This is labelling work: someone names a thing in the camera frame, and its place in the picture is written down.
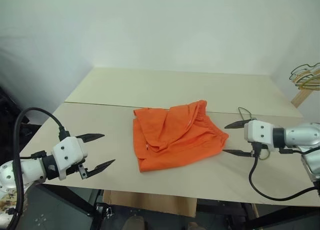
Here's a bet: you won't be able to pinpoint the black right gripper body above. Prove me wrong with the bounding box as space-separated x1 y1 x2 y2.
246 139 263 158

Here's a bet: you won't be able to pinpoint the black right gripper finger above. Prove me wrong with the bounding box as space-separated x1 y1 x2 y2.
222 149 252 158
224 119 250 130

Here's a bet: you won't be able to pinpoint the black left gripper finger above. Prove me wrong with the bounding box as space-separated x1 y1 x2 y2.
76 133 106 144
85 159 117 179

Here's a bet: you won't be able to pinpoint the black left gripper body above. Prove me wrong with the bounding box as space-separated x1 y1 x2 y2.
64 161 89 180

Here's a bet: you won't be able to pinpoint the orange shorts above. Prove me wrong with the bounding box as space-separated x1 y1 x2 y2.
132 99 230 174

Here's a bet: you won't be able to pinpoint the brown cardboard box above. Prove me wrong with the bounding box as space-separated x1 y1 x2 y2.
102 189 198 219

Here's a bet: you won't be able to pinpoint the black bulky object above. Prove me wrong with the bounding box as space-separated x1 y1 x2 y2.
0 84 29 142

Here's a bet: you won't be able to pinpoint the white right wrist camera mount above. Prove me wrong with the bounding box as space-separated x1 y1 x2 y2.
243 119 276 150

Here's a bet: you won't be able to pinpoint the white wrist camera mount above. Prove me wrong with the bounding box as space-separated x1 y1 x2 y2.
51 137 89 181
243 119 276 150

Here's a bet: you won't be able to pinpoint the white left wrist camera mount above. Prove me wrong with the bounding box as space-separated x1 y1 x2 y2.
51 137 89 181

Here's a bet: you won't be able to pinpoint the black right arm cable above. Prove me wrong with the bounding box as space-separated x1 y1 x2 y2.
248 145 320 201

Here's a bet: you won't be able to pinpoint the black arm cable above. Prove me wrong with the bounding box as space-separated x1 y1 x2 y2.
7 107 71 230
248 145 320 201

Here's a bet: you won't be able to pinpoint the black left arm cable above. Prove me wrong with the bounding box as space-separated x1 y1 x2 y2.
7 107 71 230

